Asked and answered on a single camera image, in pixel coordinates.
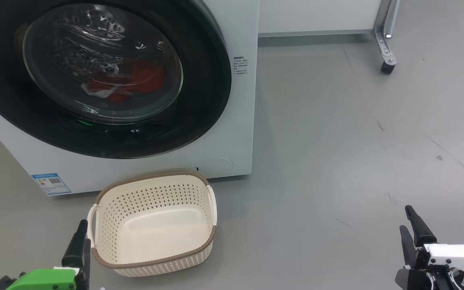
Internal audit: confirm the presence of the cream perforated laundry basket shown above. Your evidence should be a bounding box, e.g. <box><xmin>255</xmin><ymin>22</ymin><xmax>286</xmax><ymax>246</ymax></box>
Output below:
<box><xmin>87</xmin><ymin>171</ymin><xmax>218</xmax><ymax>278</ymax></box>

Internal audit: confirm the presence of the black glass washer door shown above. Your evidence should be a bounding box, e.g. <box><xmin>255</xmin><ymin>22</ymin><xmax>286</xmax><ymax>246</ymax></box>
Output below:
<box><xmin>0</xmin><ymin>0</ymin><xmax>232</xmax><ymax>160</ymax></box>

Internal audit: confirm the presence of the small printed text label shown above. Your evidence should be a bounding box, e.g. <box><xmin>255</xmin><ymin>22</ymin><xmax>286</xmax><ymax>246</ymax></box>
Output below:
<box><xmin>233</xmin><ymin>56</ymin><xmax>249</xmax><ymax>76</ymax></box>

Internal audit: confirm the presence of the blue energy label sticker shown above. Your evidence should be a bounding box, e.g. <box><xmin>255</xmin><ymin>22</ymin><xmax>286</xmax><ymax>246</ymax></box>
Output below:
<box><xmin>31</xmin><ymin>173</ymin><xmax>72</xmax><ymax>196</ymax></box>

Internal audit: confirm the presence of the metal panel leg with caster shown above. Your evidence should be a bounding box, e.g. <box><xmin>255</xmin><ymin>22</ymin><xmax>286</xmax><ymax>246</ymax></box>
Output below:
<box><xmin>372</xmin><ymin>0</ymin><xmax>401</xmax><ymax>74</ymax></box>

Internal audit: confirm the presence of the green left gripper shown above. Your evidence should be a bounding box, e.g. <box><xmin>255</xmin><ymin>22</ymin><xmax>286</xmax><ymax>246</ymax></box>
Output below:
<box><xmin>6</xmin><ymin>220</ymin><xmax>91</xmax><ymax>290</ymax></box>

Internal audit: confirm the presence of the white front-load washing machine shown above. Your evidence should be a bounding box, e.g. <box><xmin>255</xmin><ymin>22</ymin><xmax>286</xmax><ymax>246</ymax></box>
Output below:
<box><xmin>0</xmin><ymin>0</ymin><xmax>260</xmax><ymax>197</ymax></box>

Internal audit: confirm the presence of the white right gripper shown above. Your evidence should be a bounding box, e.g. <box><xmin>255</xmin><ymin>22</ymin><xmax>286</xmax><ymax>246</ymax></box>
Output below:
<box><xmin>395</xmin><ymin>205</ymin><xmax>464</xmax><ymax>290</ymax></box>

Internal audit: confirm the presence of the white partition panel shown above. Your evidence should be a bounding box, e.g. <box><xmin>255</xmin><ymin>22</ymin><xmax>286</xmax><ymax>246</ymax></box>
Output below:
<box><xmin>258</xmin><ymin>0</ymin><xmax>383</xmax><ymax>37</ymax></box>

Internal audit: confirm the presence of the red and white garment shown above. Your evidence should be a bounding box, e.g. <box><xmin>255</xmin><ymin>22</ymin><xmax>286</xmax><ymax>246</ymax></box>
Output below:
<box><xmin>81</xmin><ymin>58</ymin><xmax>165</xmax><ymax>104</ymax></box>

